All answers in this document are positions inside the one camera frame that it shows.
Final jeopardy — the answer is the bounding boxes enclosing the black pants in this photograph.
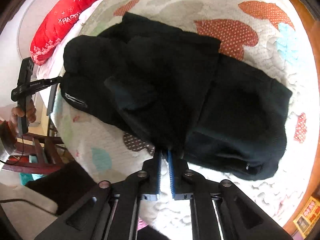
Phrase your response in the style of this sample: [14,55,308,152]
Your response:
[60,12,292,180]

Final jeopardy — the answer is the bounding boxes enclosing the person's left hand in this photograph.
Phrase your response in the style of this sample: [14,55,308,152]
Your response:
[8,100,36,137]

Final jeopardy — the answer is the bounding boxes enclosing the white bed sheet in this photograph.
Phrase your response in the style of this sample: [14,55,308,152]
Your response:
[36,0,103,80]

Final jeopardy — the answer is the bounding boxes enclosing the dark red wooden chair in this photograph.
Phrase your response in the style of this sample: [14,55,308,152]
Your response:
[1,121,64,175]

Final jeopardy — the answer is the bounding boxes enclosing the red long pillow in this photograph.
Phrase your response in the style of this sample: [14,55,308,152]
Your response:
[30,0,97,66]

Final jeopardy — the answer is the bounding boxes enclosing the heart patterned quilt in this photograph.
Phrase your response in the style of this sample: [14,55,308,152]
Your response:
[50,0,315,239]

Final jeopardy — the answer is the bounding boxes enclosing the black cable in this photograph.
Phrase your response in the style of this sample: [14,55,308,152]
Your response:
[0,132,26,167]

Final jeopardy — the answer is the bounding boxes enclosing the wooden bed frame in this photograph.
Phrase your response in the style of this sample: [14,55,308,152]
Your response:
[284,0,319,235]

